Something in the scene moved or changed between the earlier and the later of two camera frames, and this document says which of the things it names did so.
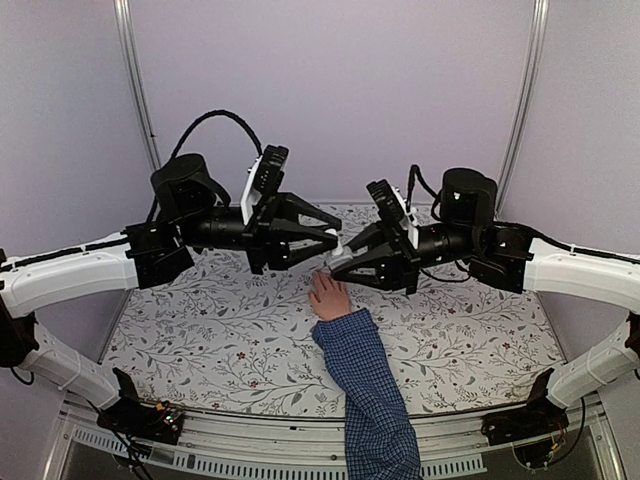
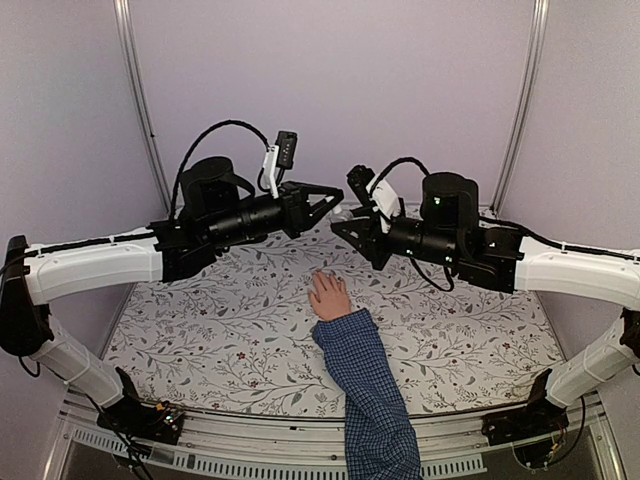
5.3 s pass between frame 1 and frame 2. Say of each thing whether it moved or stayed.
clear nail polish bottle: moved
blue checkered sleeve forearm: stayed
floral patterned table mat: stayed
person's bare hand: stayed
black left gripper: moved
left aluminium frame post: stayed
